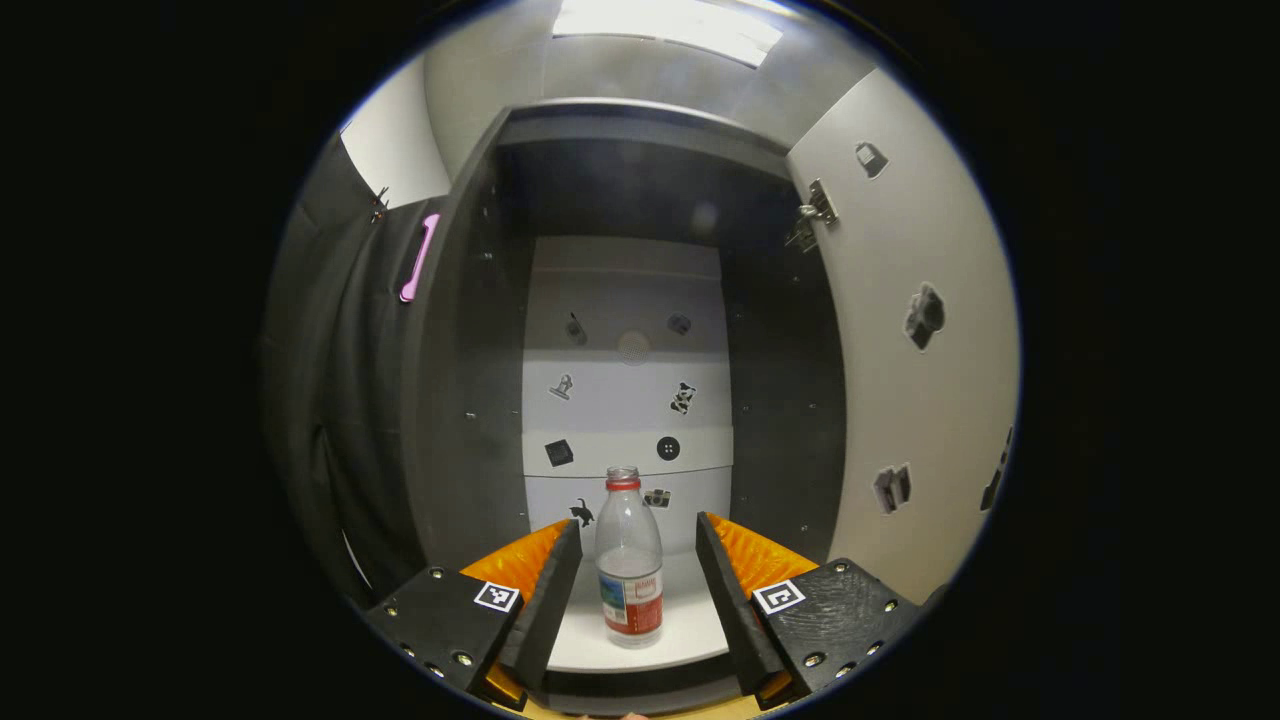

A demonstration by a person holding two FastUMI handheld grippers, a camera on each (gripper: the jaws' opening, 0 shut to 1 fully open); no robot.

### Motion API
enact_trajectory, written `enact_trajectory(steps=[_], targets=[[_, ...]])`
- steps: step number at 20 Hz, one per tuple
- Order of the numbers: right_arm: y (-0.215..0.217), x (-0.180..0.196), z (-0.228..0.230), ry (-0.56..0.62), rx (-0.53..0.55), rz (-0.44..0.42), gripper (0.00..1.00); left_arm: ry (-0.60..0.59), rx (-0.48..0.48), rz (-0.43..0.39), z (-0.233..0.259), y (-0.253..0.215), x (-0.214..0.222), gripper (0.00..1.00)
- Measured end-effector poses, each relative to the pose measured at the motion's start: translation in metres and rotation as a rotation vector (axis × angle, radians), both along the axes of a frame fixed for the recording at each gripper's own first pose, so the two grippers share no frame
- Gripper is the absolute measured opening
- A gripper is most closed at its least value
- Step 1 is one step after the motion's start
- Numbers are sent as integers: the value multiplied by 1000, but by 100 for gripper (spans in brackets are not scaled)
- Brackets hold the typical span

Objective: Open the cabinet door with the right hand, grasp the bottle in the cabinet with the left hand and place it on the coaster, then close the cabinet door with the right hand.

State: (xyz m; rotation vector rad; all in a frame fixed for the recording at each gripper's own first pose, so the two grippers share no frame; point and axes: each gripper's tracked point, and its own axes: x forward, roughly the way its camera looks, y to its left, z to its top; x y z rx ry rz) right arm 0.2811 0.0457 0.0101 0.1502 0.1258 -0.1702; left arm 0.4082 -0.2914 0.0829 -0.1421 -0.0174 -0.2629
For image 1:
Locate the black backdrop cloth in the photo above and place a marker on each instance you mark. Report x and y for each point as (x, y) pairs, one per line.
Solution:
(340, 400)

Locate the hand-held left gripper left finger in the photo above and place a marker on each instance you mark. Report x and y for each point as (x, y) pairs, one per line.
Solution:
(550, 610)

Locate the clear plastic bottle red label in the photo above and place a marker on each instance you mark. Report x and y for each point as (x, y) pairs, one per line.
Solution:
(628, 560)

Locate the dark grey cabinet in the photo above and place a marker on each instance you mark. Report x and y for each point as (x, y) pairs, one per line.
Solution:
(470, 400)

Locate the large ceiling light panel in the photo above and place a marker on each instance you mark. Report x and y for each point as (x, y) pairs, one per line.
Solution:
(665, 28)

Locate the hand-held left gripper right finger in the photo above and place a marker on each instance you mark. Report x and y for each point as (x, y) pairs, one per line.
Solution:
(735, 620)

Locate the metal door hinge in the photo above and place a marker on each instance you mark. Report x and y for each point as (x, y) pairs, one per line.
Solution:
(818, 208)

